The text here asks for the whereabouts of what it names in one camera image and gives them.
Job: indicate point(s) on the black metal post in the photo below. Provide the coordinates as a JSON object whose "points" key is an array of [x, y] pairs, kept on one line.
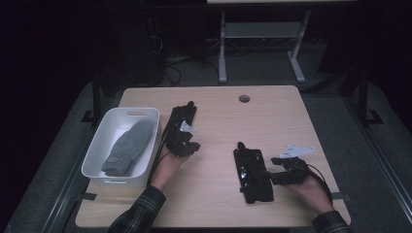
{"points": [[363, 97], [96, 97]]}

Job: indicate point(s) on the grey mitten with label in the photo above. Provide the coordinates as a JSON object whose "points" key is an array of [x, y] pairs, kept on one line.
{"points": [[129, 149]]}

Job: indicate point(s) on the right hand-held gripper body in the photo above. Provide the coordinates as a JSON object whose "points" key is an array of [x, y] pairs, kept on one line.
{"points": [[296, 171]]}

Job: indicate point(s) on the white plastic bin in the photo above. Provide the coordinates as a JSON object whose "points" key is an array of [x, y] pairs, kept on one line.
{"points": [[97, 152]]}

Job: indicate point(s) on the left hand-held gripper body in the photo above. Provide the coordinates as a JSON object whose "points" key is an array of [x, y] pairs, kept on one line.
{"points": [[176, 144]]}

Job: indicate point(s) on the white metal table frame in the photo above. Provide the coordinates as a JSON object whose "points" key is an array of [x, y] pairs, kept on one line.
{"points": [[259, 30]]}

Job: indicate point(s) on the person's right hand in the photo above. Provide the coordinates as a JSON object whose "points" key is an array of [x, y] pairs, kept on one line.
{"points": [[312, 194]]}

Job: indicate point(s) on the person's left hand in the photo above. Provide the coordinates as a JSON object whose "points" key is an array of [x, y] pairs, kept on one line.
{"points": [[166, 170]]}

